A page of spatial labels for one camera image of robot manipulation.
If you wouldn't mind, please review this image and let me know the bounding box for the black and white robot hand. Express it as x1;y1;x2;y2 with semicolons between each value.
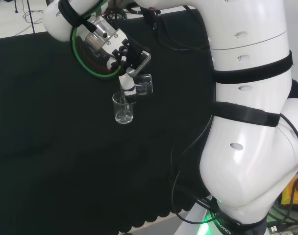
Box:
105;38;152;101

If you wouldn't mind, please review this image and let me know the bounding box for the small clear glass beaker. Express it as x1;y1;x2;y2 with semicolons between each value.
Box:
118;73;155;99

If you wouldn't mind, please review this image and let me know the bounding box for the clear graduated glass beaker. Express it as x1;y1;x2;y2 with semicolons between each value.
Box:
112;92;137;125

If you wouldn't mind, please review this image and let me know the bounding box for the dark tripod pole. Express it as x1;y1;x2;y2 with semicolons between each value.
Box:
26;0;36;34

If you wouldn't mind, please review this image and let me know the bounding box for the black bench cloth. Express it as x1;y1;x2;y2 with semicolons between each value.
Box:
0;11;220;235

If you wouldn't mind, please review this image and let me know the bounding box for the yellow stop button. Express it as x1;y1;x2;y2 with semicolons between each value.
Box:
280;171;298;212

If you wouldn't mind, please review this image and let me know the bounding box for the green cable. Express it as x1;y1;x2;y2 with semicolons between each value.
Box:
70;0;125;80

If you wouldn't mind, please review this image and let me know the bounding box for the black cable coil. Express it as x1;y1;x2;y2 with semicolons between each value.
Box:
103;8;128;21

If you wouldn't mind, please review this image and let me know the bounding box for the grey floor cable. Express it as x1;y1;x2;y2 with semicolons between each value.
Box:
22;9;46;25

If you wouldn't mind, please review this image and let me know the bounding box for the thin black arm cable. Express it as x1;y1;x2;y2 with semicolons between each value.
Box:
170;116;220;224

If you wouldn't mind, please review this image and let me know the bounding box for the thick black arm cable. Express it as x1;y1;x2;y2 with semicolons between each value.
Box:
278;113;298;159

